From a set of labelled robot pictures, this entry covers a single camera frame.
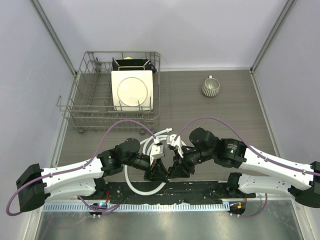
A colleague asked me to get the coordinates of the white hose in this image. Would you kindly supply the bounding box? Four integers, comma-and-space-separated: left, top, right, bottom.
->
124, 127, 187, 197

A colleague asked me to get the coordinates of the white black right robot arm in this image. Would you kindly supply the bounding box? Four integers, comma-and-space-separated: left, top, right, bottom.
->
167, 127, 320, 208

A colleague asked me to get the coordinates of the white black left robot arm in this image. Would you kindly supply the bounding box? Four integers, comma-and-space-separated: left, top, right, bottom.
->
16, 135, 169, 213

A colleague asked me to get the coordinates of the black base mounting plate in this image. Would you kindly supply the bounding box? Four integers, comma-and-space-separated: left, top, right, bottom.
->
82, 181, 256, 205

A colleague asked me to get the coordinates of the grey ribbed ceramic mug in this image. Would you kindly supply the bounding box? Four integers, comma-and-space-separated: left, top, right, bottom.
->
201, 75, 220, 98

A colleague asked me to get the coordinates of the white square plate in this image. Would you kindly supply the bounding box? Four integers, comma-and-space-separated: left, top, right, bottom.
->
111, 70, 154, 112

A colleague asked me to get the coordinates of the black square dish in rack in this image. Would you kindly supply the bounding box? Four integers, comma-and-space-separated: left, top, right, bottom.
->
112, 58, 157, 74

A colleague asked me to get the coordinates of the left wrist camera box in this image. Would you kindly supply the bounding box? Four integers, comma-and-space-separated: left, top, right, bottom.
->
149, 143, 164, 159

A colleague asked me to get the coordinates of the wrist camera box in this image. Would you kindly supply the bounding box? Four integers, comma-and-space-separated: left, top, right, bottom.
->
149, 143, 164, 159
166, 134, 187, 158

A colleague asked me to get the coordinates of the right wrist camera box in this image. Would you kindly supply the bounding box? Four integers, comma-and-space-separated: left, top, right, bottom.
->
166, 134, 187, 158

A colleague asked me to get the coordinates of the white slotted cable duct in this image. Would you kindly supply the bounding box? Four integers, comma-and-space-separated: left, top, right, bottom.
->
42, 201, 230, 212

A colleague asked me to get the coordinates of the grey wire dish rack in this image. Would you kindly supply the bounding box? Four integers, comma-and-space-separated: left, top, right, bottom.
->
56, 51, 161, 133

